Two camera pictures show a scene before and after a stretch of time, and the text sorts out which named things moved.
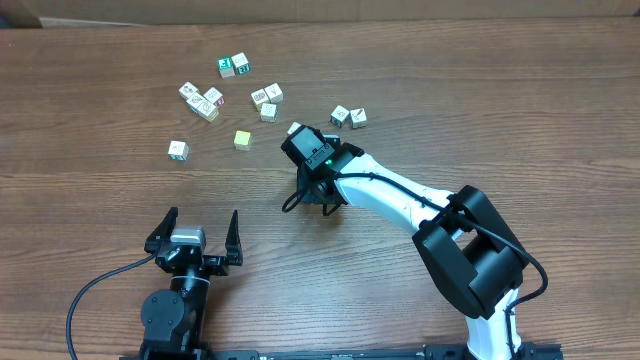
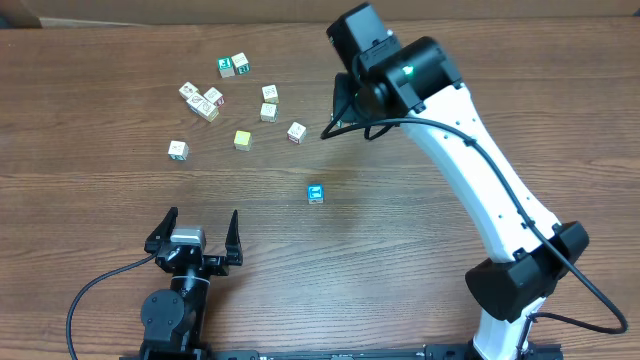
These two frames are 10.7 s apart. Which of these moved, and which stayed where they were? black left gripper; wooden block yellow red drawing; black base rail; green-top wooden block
Moved: wooden block yellow red drawing
Stayed: green-top wooden block; black left gripper; black base rail
